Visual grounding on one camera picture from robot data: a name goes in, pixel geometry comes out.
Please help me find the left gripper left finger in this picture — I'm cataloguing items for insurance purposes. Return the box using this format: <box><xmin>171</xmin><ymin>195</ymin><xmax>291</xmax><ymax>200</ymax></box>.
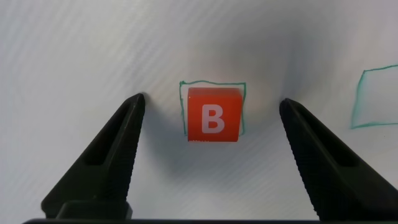
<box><xmin>41</xmin><ymin>92</ymin><xmax>146</xmax><ymax>220</ymax></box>

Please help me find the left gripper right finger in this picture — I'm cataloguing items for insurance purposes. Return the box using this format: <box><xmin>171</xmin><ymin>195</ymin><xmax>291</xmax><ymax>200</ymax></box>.
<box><xmin>279</xmin><ymin>98</ymin><xmax>398</xmax><ymax>222</ymax></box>

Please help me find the orange B letter block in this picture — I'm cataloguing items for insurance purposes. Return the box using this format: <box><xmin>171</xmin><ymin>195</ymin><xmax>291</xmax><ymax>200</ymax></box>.
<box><xmin>187</xmin><ymin>87</ymin><xmax>243</xmax><ymax>142</ymax></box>

